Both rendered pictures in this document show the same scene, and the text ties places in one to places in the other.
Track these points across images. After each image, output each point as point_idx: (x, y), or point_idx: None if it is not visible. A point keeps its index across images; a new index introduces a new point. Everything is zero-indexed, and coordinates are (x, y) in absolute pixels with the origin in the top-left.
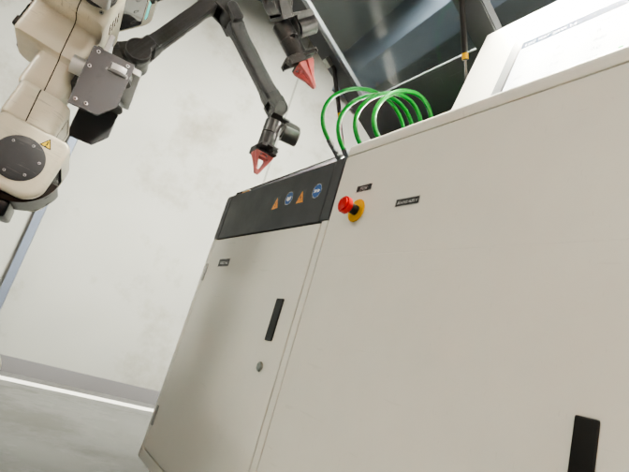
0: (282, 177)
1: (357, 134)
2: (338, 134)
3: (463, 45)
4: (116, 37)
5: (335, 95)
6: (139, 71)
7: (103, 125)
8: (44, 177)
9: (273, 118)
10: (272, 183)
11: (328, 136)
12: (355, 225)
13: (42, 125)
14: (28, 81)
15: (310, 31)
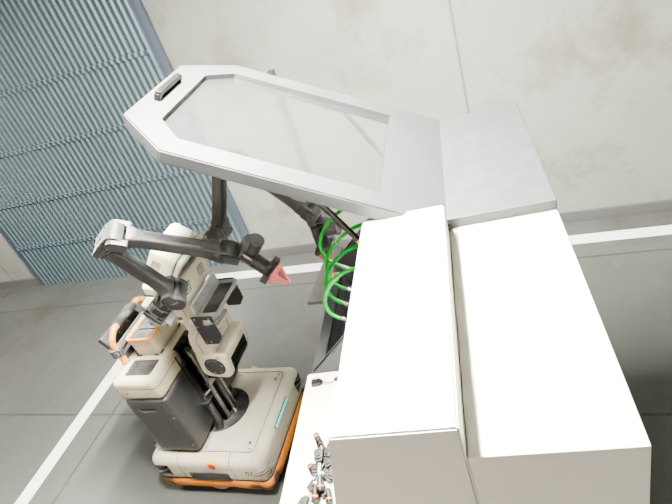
0: (360, 229)
1: (335, 301)
2: (333, 284)
3: (350, 236)
4: (199, 259)
5: (321, 236)
6: (214, 316)
7: (236, 293)
8: (228, 369)
9: (311, 229)
10: (325, 310)
11: (337, 266)
12: None
13: (209, 352)
14: (190, 331)
15: (258, 250)
